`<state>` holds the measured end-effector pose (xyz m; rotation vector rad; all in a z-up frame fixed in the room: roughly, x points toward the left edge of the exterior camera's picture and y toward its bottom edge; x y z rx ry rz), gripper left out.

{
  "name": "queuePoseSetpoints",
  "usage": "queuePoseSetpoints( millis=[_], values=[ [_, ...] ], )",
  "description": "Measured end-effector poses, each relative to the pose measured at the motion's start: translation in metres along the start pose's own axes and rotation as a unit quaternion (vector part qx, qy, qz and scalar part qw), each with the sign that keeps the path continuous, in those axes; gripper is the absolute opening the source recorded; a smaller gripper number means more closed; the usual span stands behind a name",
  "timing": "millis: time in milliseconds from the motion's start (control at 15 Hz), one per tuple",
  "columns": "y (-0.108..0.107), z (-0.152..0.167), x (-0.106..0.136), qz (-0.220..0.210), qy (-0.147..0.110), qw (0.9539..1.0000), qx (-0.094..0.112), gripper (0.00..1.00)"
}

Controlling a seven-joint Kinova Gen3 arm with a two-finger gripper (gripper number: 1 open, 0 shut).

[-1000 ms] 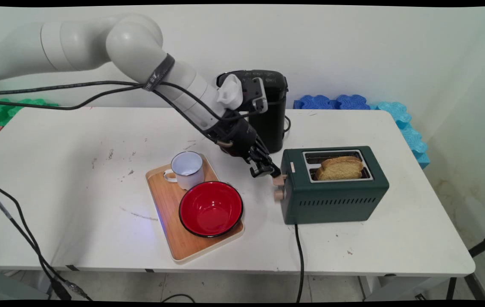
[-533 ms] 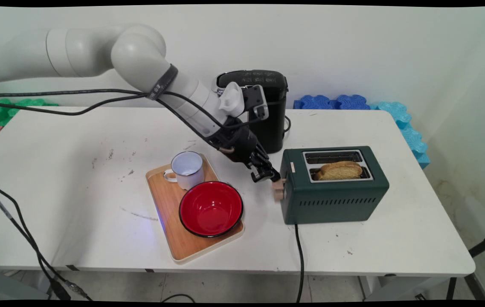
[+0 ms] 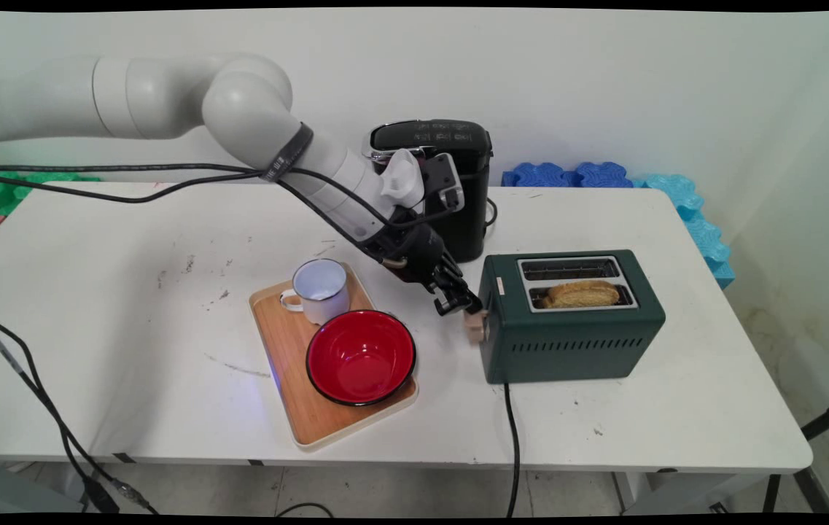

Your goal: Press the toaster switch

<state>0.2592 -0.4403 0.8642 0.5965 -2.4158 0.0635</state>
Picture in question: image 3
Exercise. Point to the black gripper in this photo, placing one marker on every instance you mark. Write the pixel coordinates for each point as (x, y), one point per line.
(418, 255)

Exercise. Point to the beige toaster lever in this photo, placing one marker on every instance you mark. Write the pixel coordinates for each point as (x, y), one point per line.
(475, 328)

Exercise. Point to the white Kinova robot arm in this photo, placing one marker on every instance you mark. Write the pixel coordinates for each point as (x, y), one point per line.
(246, 109)

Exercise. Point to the red bowl black rim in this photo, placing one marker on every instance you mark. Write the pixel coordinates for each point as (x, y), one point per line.
(360, 357)

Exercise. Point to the dark green toaster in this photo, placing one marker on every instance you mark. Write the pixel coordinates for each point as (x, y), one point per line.
(567, 346)

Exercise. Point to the toasted bread slice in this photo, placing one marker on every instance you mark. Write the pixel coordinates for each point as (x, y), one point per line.
(582, 294)

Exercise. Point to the white enamel mug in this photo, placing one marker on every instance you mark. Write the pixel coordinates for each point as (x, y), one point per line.
(321, 295)

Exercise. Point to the blue foam mat piece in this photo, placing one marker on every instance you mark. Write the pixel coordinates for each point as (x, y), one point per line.
(538, 175)
(604, 175)

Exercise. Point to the black coffee machine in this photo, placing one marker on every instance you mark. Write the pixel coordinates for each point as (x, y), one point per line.
(469, 146)

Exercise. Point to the wooden serving tray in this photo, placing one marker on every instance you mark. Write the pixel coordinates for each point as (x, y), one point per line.
(290, 364)

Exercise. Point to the cyan foam mat piece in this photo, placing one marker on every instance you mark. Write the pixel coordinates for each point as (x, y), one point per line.
(702, 233)

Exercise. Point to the black tape strip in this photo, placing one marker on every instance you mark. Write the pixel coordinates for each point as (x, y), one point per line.
(123, 457)

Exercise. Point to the black tripod leg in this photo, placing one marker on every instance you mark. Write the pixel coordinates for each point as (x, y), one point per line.
(822, 423)

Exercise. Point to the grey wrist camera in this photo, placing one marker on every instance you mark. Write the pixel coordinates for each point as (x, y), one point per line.
(445, 182)

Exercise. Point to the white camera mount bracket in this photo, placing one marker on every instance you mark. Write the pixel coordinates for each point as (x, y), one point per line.
(401, 182)

